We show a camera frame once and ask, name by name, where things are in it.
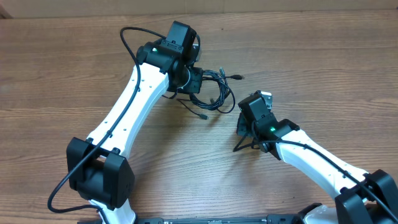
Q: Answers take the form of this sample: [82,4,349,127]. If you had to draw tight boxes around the black usb cables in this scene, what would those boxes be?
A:
[161,67,246,121]

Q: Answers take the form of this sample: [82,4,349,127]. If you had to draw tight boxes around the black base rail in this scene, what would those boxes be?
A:
[77,213,305,224]

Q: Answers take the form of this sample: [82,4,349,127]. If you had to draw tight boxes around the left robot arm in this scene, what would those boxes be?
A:
[67,21,203,223]

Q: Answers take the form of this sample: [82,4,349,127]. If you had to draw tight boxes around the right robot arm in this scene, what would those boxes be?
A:
[236,91,397,223]

